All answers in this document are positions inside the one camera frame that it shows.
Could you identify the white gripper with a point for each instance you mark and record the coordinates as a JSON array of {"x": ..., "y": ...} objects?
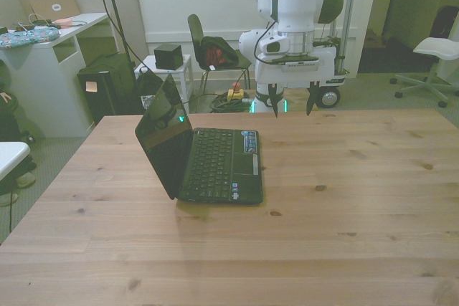
[{"x": 297, "y": 75}]

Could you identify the black Asus laptop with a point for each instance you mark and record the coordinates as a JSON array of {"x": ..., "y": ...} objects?
[{"x": 215, "y": 162}]

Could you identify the white wheeled robot cart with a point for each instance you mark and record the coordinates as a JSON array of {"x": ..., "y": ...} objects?
[{"x": 331, "y": 96}]

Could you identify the yellow emergency stop button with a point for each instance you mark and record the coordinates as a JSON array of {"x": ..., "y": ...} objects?
[{"x": 235, "y": 92}]

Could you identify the dark clothing with red lining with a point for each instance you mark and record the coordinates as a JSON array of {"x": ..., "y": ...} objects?
[{"x": 218, "y": 51}]

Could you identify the aluminium profile pole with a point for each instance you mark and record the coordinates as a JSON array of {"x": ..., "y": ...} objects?
[{"x": 353, "y": 5}]

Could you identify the small white side table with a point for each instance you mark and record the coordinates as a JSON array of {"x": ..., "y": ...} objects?
[{"x": 183, "y": 66}]

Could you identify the black plastic chair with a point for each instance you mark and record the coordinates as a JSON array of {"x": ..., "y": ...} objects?
[{"x": 195, "y": 33}]

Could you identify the black cube box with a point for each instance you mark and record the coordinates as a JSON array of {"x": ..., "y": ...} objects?
[{"x": 168, "y": 56}]

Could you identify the black bag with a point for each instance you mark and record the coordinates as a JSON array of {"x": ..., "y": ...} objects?
[{"x": 148, "y": 82}]

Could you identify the white swivel office chair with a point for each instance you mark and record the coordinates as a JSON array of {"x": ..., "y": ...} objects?
[{"x": 435, "y": 49}]

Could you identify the black case with sticky note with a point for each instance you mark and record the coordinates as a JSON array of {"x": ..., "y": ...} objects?
[{"x": 107, "y": 87}]

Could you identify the pink flat object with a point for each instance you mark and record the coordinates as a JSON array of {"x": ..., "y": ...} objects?
[{"x": 64, "y": 22}]

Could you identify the white desk cabinet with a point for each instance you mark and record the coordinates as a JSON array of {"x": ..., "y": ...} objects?
[{"x": 43, "y": 80}]

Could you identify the brown cardboard box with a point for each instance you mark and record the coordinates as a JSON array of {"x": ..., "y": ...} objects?
[{"x": 54, "y": 5}]

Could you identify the patterned turquoise cushion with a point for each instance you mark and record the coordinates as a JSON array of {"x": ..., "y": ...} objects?
[{"x": 27, "y": 38}]

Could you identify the seated person in dark clothes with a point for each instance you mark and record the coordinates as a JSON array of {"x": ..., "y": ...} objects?
[{"x": 9, "y": 116}]

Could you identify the white rounded table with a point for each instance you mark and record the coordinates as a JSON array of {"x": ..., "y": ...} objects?
[{"x": 10, "y": 153}]

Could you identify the black camera stand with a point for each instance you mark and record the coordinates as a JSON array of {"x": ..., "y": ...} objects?
[{"x": 116, "y": 15}]

